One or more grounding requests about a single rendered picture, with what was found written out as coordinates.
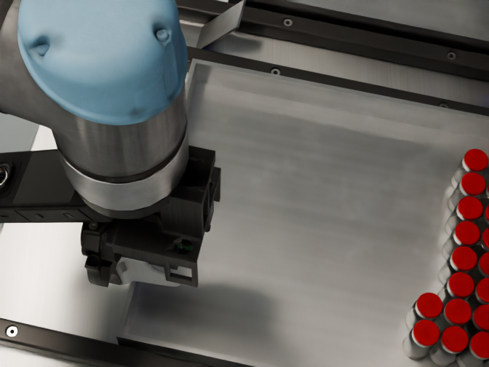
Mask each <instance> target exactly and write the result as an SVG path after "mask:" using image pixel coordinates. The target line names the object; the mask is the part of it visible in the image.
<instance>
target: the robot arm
mask: <svg viewBox="0 0 489 367"><path fill-rule="evenodd" d="M187 69H188V53H187V47H186V41H185V38H184V35H183V32H182V30H181V28H180V20H179V14H178V8H177V4H176V2H175V0H0V113H3V114H11V115H13V116H16V117H20V118H21V119H25V120H28V121H30V122H33V123H36V124H38V125H42V126H45V127H48V128H49V129H50V130H51V131H52V134H53V137H54V139H55V143H56V147H57V149H47V150H35V151H16V152H4V153H0V224H4V223H83V224H82V227H81V236H80V240H81V253H82V255H83V256H87V260H86V262H85V265H84V268H86V269H87V276H88V280H89V282H90V283H91V284H94V285H100V286H103V287H108V285H109V283H111V284H115V285H125V284H128V283H130V282H132V281H138V282H143V283H152V284H157V285H166V286H171V287H177V286H179V285H181V284H182V285H188V286H192V287H195V288H197V287H198V266H197V260H198V257H199V252H200V249H201V246H202V241H203V237H204V233H205V232H209V231H210V227H211V225H210V223H211V220H212V215H213V212H214V201H216V202H220V175H221V168H219V167H214V164H215V151H213V150H209V149H203V148H199V147H195V146H189V144H188V120H187V110H186V74H187ZM210 179H211V181H210ZM152 264H153V265H156V266H159V267H164V272H163V271H160V270H158V269H156V268H154V267H153V266H152ZM178 267H185V268H189V269H191V276H192V277H188V276H184V275H178V274H175V273H171V272H170V269H175V270H178Z"/></svg>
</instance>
